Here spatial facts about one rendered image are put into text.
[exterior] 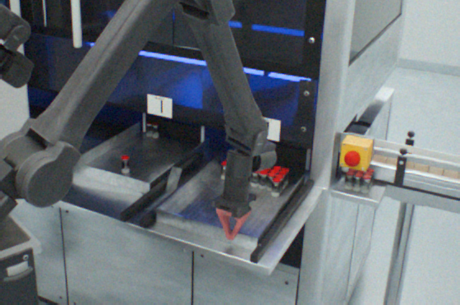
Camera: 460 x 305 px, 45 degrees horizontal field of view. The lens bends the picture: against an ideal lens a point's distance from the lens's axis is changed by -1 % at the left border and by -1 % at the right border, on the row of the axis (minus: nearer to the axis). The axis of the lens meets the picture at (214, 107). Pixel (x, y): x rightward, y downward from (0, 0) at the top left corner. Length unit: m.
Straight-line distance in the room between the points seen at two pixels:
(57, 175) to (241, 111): 0.43
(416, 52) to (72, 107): 5.49
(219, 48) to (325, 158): 0.63
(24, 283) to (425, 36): 5.42
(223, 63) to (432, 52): 5.19
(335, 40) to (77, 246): 1.24
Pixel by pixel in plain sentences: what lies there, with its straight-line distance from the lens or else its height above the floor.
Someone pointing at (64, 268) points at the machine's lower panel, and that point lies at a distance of 2.30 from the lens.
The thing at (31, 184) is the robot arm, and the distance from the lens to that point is 0.82.
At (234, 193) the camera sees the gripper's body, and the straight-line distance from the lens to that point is 1.23.
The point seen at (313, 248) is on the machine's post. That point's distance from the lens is 1.68.
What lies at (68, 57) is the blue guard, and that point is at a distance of 1.87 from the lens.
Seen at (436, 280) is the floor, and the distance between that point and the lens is 2.87.
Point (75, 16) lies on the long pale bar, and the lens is 1.72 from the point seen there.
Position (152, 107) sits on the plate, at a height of 1.01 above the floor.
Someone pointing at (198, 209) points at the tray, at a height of 0.88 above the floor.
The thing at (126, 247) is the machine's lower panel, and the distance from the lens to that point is 2.03.
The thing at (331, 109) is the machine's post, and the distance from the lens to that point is 1.49.
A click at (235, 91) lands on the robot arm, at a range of 1.08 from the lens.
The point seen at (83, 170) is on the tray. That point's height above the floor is 0.90.
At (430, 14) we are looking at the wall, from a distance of 6.07.
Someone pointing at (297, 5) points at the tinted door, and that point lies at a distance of 1.46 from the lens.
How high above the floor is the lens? 1.62
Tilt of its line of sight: 20 degrees down
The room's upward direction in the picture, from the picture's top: 2 degrees clockwise
